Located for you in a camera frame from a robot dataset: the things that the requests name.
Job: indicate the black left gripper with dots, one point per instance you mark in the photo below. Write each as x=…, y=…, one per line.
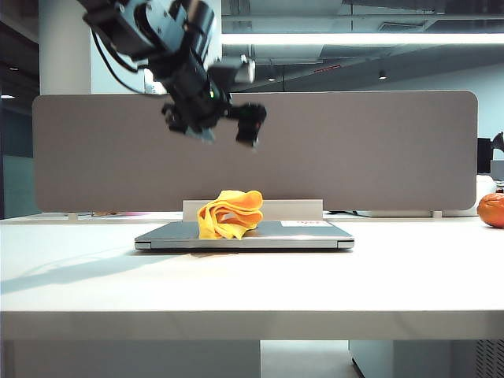
x=193, y=102

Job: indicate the yellow orange rag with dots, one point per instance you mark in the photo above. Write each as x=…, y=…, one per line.
x=228, y=214

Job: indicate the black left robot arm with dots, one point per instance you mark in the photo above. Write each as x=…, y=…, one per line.
x=157, y=27

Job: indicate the grey Dell laptop with sticker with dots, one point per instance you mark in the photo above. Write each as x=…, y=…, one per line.
x=299, y=238

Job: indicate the grey felt desk divider panel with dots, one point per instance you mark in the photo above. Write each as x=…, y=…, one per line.
x=354, y=157

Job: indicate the long white ceiling light strip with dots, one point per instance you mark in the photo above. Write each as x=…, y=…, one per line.
x=354, y=38

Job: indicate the small black ceiling spot lamp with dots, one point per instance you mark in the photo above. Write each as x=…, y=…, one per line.
x=381, y=75

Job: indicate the flat grey metal divider foot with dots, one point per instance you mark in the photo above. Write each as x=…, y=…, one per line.
x=397, y=213

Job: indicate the orange tangerine fruit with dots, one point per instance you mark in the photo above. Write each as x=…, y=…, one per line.
x=492, y=210

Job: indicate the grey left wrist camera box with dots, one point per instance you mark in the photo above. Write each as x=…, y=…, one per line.
x=234, y=71

